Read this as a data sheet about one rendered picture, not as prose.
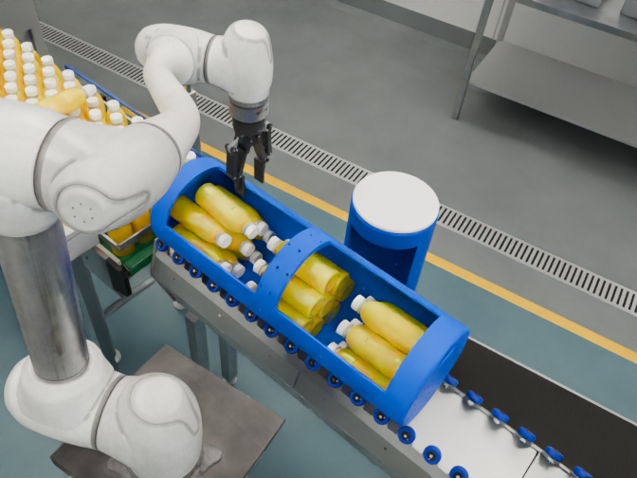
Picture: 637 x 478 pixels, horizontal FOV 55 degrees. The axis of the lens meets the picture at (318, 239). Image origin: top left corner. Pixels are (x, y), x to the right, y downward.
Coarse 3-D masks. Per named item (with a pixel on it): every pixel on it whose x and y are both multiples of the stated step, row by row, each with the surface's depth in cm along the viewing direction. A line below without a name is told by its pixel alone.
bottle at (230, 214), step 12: (204, 192) 168; (216, 192) 168; (204, 204) 168; (216, 204) 166; (228, 204) 166; (216, 216) 166; (228, 216) 164; (240, 216) 164; (228, 228) 165; (240, 228) 164
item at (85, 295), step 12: (72, 264) 185; (84, 276) 192; (84, 288) 195; (84, 300) 198; (84, 312) 206; (96, 312) 206; (96, 324) 210; (96, 336) 214; (108, 348) 223; (108, 360) 228
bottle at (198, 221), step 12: (180, 204) 170; (192, 204) 171; (180, 216) 170; (192, 216) 168; (204, 216) 167; (192, 228) 168; (204, 228) 166; (216, 228) 166; (204, 240) 168; (216, 240) 166
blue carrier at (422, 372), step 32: (192, 160) 170; (192, 192) 177; (256, 192) 166; (160, 224) 167; (288, 224) 176; (192, 256) 164; (288, 256) 150; (352, 256) 153; (224, 288) 164; (384, 288) 163; (288, 320) 149; (352, 320) 169; (448, 320) 142; (320, 352) 146; (416, 352) 135; (448, 352) 137; (352, 384) 145; (416, 384) 133
